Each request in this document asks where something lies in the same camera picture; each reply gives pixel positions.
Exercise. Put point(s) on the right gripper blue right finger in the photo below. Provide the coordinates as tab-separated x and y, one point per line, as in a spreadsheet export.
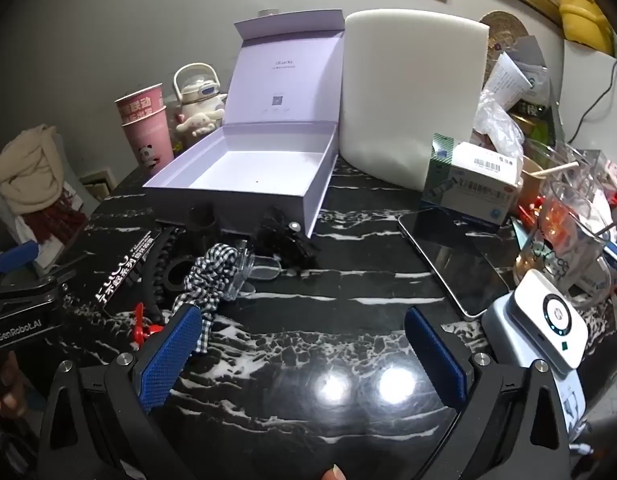
479	443

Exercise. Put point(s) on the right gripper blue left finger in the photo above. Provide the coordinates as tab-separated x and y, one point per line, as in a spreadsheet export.
138	383

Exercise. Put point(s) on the red propeller fan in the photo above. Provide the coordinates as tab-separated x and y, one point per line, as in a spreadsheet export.
137	327

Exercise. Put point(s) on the black lip gloss box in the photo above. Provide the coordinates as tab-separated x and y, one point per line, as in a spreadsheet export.
124	270

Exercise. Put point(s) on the black white gingham scrunchie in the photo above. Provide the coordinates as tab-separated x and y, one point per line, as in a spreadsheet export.
205	285

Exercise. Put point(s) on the black tape roll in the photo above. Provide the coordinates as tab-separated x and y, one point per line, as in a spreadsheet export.
173	277

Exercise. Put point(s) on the clear plastic hair clip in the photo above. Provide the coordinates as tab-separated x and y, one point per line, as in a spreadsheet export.
250	268

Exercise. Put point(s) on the smoky transparent square box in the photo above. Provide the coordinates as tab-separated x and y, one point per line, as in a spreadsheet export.
201	218

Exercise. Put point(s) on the person's left hand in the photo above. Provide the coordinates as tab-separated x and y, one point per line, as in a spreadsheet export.
13	403

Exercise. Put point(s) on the red fringed cloth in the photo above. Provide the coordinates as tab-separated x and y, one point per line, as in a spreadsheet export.
59	220

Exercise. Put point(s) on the white mini printer device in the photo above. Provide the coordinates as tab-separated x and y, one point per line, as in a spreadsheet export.
536	322

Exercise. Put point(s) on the beige scarf on chair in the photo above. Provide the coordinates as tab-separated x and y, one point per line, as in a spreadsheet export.
31	171

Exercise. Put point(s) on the black smartphone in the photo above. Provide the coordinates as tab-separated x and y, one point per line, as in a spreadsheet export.
469	279

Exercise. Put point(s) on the lower pink panda cup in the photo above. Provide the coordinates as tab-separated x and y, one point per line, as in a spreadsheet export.
150	140

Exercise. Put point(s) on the green white medicine box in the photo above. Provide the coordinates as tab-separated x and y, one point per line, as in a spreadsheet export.
475	183

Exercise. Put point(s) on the upper pink paper cup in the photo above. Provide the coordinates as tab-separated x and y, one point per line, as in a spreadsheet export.
140	103

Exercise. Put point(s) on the open lavender gift box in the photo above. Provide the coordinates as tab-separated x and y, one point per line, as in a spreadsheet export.
279	140

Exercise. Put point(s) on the white Cinnamoroll water bottle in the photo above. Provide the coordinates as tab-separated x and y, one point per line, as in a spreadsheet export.
201	104

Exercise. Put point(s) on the white foam board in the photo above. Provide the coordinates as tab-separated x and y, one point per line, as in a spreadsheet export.
407	75

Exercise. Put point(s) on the woven round wall plate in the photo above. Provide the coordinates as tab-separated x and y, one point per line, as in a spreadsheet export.
504	30

